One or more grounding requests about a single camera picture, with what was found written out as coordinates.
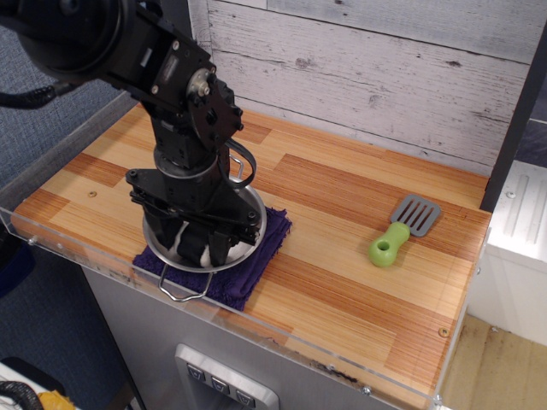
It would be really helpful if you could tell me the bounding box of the clear acrylic table guard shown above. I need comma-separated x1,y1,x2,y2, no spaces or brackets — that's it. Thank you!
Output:
1,95,491,409

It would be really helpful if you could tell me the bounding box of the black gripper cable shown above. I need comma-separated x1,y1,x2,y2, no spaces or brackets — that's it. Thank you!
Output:
217,138,258,189

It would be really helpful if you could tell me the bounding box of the black and white sushi roll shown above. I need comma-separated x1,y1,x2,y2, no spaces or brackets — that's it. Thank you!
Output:
169,221,212,267

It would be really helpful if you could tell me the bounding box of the dark grey right post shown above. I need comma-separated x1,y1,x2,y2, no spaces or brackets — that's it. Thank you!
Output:
479,25,546,213

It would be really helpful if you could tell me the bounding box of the black braided cable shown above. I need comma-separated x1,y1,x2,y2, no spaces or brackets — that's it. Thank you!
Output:
0,380,46,410

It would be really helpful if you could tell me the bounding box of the purple cloth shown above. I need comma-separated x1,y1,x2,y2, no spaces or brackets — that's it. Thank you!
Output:
132,206,294,312

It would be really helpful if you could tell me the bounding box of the white metal cabinet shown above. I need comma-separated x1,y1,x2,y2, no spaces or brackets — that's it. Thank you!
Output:
468,161,546,345

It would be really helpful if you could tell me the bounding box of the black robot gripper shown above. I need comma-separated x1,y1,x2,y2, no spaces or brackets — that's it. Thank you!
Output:
126,165,262,267

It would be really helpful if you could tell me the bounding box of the silver dispenser button panel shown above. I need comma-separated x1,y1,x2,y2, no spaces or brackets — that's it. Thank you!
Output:
174,343,279,409

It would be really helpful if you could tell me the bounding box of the steel bowl with wire handles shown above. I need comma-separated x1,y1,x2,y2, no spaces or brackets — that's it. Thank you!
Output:
143,154,268,302

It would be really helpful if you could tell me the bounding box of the green and grey toy spatula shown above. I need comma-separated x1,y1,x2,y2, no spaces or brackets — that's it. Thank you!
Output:
368,194,441,267

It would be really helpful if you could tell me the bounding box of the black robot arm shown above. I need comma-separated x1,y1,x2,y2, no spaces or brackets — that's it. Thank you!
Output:
1,1,264,269

